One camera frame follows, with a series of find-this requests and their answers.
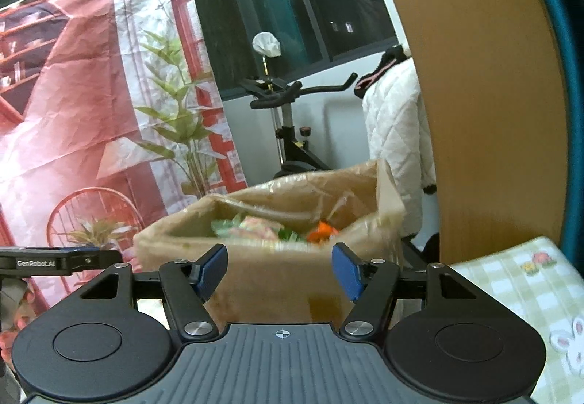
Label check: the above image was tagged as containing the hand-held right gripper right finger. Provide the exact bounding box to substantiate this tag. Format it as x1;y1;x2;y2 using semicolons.
332;242;496;336

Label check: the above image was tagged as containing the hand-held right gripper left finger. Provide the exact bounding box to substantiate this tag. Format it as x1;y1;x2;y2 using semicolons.
80;243;229;338

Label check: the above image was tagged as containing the bright orange snack packet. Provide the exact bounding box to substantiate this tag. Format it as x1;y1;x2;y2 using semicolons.
307;220;341;244

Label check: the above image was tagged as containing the green floral snack packet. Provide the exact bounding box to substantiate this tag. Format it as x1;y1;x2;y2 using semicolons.
212;213;302;243

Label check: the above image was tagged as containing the brown cardboard box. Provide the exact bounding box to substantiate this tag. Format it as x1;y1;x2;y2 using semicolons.
133;159;407;332

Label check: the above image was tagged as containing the black exercise bike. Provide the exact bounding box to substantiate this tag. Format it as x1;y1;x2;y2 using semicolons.
237;72;359;179

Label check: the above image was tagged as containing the white quilted jacket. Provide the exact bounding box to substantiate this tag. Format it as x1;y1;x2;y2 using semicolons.
362;59;436;234

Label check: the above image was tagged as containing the red printed backdrop cloth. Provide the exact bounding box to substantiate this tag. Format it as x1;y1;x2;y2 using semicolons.
0;0;249;363

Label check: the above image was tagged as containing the checkered tablecloth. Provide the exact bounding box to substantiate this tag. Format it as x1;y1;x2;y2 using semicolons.
449;236;584;404

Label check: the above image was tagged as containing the black garment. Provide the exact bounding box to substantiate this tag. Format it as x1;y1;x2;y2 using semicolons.
355;46;410;97

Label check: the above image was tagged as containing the wooden panel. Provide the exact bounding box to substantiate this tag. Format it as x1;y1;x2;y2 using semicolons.
360;0;573;265

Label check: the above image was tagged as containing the white bag on pole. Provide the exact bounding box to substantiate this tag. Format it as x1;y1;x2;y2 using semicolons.
253;32;281;76

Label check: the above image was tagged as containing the teal curtain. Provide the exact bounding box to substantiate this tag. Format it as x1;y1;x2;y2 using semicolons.
508;0;584;259

